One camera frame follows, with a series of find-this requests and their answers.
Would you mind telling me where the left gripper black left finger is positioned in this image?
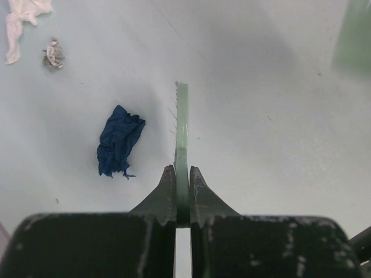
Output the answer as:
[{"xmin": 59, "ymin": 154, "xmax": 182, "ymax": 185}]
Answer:
[{"xmin": 1, "ymin": 166, "xmax": 177, "ymax": 277}]

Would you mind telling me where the white paper scrap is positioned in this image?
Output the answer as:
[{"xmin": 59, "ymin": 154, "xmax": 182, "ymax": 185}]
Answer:
[{"xmin": 5, "ymin": 0, "xmax": 53, "ymax": 64}]

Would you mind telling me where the green hand brush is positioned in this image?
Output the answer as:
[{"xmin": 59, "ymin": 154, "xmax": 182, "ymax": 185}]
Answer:
[{"xmin": 170, "ymin": 81, "xmax": 190, "ymax": 229}]

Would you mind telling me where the dark blue paper scrap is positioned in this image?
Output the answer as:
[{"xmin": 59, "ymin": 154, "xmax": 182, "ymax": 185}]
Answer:
[{"xmin": 97, "ymin": 105, "xmax": 146, "ymax": 179}]

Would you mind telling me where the green dustpan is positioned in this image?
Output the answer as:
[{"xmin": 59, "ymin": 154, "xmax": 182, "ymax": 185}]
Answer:
[{"xmin": 332, "ymin": 0, "xmax": 370, "ymax": 78}]

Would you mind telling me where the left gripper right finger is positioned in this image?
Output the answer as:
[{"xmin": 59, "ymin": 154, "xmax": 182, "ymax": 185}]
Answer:
[{"xmin": 190, "ymin": 167, "xmax": 362, "ymax": 277}]

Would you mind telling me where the small grey paper scrap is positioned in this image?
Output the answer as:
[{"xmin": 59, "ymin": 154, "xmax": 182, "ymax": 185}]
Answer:
[{"xmin": 43, "ymin": 37, "xmax": 64, "ymax": 69}]

